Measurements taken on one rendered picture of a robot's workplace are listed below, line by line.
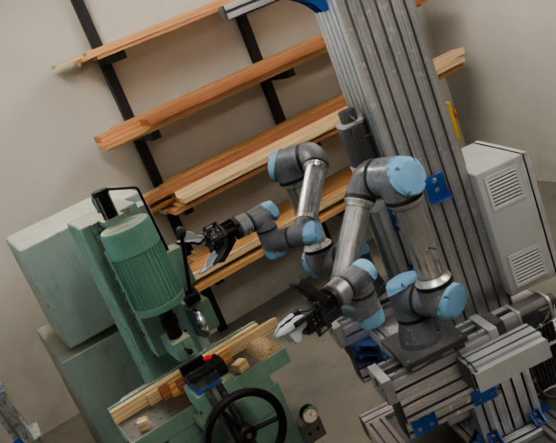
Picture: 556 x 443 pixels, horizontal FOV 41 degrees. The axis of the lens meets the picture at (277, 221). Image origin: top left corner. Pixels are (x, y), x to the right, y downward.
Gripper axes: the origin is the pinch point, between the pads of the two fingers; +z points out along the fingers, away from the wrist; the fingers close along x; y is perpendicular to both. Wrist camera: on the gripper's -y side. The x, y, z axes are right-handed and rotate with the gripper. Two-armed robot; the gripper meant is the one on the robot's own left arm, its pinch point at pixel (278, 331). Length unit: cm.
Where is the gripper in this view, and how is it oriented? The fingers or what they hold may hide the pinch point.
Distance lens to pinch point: 194.6
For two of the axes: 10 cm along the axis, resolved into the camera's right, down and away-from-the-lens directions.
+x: -5.7, 0.3, 8.2
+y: 4.2, 8.7, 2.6
